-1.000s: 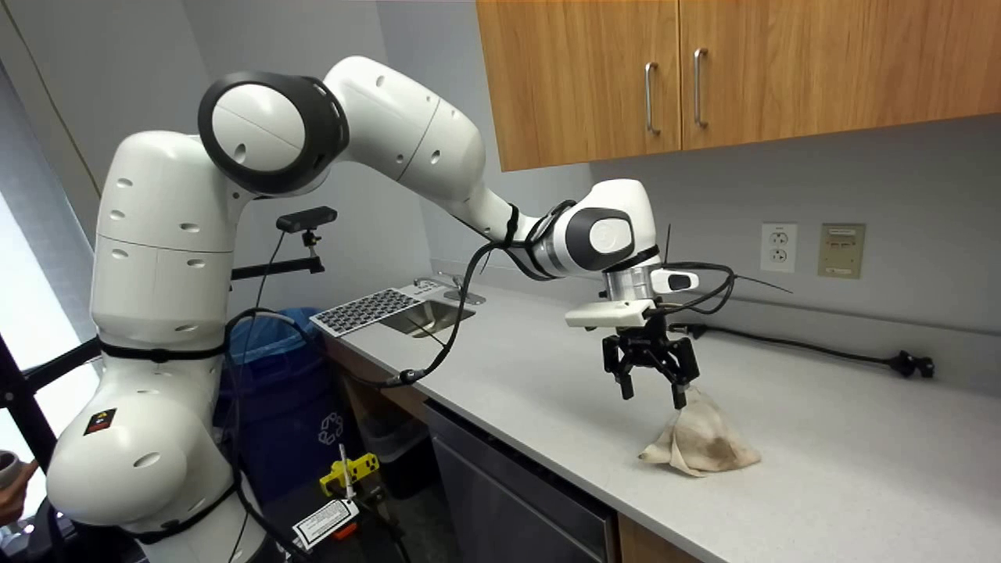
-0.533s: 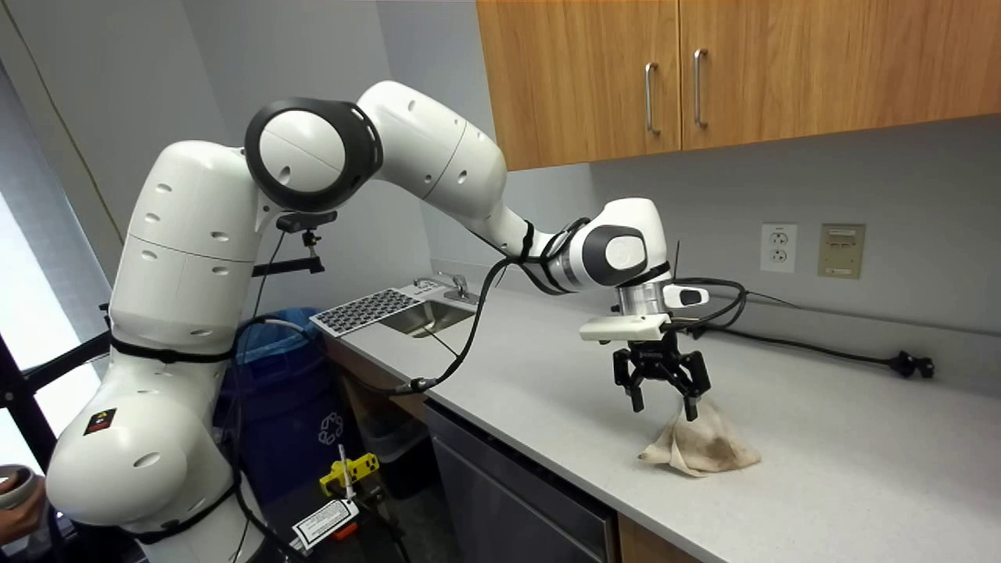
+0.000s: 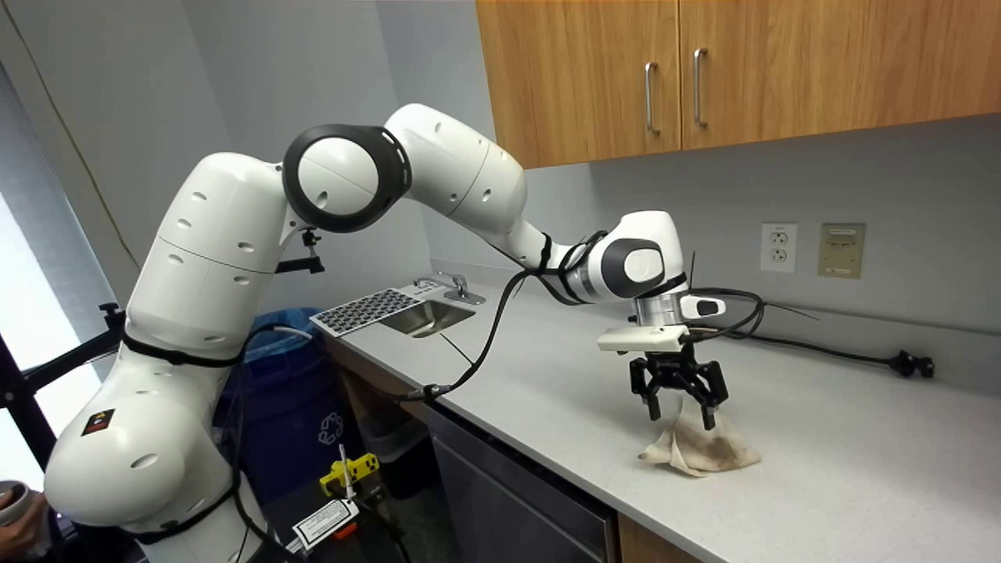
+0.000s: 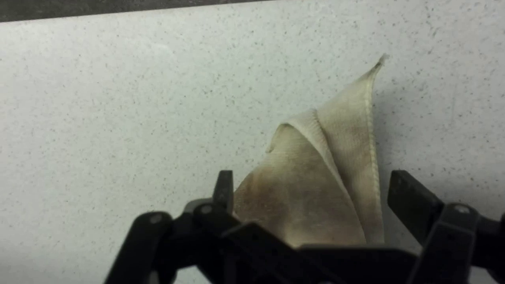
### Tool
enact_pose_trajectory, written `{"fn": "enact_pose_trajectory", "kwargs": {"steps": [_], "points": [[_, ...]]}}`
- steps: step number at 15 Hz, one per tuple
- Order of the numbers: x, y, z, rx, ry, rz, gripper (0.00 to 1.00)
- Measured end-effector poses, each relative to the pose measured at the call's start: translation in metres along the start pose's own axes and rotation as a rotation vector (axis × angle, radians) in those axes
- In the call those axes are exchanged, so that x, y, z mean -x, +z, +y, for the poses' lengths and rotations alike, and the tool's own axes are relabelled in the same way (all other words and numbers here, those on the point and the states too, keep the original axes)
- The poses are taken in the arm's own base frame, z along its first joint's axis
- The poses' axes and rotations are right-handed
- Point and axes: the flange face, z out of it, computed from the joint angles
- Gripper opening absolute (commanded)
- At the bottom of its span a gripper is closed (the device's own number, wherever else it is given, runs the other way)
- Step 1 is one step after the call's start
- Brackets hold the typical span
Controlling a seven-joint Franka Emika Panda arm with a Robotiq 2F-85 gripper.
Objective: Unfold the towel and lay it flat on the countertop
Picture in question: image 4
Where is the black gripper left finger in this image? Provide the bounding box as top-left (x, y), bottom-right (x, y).
top-left (105, 168), bottom-right (297, 284)

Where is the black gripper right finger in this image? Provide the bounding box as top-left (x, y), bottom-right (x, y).
top-left (387, 170), bottom-right (505, 284)

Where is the stained beige towel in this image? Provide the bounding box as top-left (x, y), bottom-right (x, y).
top-left (231, 51), bottom-right (389, 249)

